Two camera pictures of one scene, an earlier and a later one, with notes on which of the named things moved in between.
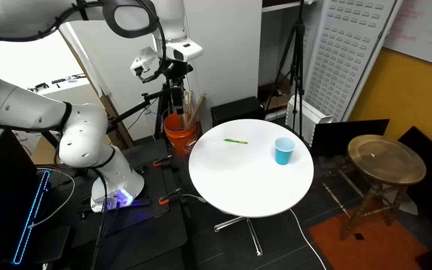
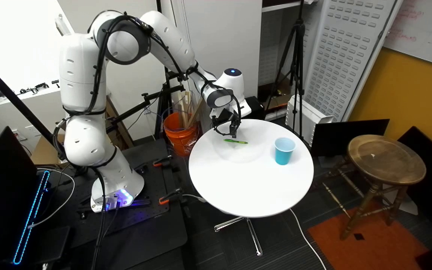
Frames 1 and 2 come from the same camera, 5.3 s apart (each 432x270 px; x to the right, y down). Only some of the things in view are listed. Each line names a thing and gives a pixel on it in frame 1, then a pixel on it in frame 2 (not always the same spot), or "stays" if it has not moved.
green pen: x=230 y=140 stays
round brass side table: x=384 y=164 stays
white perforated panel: x=351 y=38 stays
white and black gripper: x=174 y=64 to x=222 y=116
